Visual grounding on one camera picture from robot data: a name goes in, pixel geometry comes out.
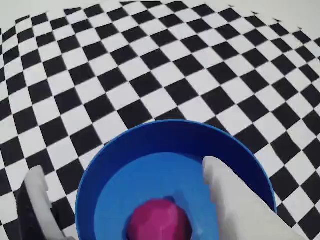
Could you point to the black white checkered mat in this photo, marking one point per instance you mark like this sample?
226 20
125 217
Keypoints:
160 75

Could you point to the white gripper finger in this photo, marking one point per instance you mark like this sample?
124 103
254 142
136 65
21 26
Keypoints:
240 212
40 200

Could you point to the blue round box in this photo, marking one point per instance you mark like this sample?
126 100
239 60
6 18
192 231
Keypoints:
155 175

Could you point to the pink ball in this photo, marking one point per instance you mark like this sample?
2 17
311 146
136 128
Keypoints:
160 222

